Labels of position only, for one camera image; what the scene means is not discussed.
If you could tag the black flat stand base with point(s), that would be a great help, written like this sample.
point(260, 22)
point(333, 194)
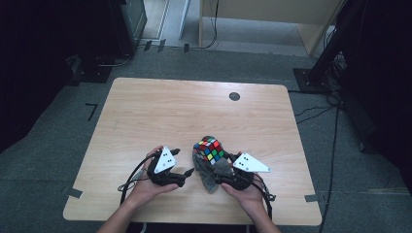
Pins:
point(92, 73)

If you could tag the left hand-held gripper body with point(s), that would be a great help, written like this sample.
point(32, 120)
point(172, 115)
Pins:
point(164, 160)

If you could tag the grey knitted cloth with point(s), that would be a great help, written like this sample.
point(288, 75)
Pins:
point(207, 181)

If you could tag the multicoloured puzzle cube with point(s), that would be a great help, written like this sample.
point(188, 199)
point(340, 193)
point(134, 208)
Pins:
point(210, 150)

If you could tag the person's right hand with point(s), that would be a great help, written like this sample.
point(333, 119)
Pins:
point(249, 200)

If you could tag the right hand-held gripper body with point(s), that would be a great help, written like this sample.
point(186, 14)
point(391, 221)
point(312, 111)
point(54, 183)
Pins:
point(249, 165)

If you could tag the dark round table grommet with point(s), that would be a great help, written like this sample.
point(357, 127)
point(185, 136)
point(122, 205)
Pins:
point(234, 96)

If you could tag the grey tape piece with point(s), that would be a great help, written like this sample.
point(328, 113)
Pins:
point(312, 198)
point(74, 193)

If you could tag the light wooden cabinet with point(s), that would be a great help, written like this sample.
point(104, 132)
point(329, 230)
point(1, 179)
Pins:
point(259, 9)

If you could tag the black curtain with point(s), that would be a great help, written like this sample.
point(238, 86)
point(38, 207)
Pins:
point(39, 64)
point(382, 81)

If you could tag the black floor tape strip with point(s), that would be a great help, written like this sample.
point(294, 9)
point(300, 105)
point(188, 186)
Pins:
point(186, 48)

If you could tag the black cabinet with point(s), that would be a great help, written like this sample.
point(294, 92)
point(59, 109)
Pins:
point(129, 26)

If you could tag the black metal stand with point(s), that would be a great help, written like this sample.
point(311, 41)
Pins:
point(306, 82)

